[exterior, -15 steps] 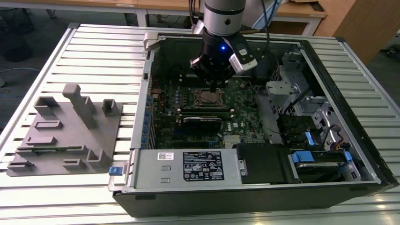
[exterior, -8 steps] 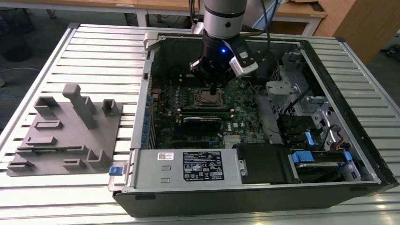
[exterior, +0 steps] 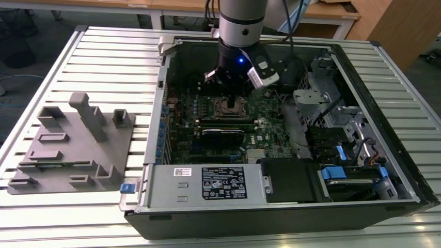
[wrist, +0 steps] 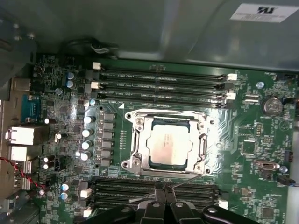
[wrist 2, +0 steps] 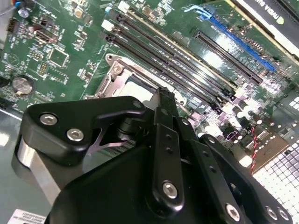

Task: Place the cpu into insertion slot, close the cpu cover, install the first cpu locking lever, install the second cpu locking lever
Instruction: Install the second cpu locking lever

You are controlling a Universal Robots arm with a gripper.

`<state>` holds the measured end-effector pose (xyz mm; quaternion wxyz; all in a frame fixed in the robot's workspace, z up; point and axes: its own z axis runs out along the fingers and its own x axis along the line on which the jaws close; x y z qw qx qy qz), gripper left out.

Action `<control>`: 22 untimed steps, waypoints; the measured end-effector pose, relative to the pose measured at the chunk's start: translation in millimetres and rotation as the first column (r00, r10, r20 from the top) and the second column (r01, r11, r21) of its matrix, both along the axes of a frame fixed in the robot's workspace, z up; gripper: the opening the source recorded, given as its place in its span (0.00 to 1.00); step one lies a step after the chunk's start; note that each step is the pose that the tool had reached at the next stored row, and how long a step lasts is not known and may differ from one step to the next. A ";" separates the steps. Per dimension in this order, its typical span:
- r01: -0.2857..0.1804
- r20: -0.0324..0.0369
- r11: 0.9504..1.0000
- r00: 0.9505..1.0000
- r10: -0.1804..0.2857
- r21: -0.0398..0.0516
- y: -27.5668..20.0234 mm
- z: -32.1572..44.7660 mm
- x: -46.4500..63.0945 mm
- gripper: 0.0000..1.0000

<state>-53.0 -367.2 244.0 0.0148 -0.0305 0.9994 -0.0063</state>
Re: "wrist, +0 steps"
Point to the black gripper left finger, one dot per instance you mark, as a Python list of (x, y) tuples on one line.
[(151, 212)]

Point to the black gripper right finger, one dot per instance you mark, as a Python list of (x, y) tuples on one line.
[(181, 213)]

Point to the silver CPU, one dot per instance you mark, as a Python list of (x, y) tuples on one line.
[(168, 144)]

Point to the metal socket cover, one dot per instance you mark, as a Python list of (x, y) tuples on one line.
[(143, 130)]

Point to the black RAM slot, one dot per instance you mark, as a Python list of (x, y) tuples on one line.
[(116, 184), (163, 73), (163, 83), (163, 100), (163, 92)]

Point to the CPU socket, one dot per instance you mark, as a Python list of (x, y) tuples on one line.
[(129, 163)]

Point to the grey square inductor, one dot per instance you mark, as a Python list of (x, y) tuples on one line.
[(107, 144), (109, 116), (108, 135), (105, 161), (108, 126), (106, 153)]

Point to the silver round capacitor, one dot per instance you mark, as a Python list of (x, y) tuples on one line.
[(87, 119), (86, 145), (69, 84), (85, 156), (86, 133), (63, 195), (64, 186), (70, 75)]

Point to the green motherboard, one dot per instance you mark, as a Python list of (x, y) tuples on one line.
[(233, 140)]

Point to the black square chip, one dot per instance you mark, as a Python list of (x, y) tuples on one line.
[(249, 147)]

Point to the silver coin battery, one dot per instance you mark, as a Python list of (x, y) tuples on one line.
[(272, 106)]

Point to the silver metal port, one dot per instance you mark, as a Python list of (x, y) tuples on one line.
[(22, 85), (19, 154)]

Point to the metal network port block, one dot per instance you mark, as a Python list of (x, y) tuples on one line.
[(23, 136)]

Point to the blue video port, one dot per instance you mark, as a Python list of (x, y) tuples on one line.
[(31, 108)]

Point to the black PC case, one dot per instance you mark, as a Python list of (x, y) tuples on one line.
[(140, 25)]

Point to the white printed label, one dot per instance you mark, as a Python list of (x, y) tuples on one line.
[(264, 12)]

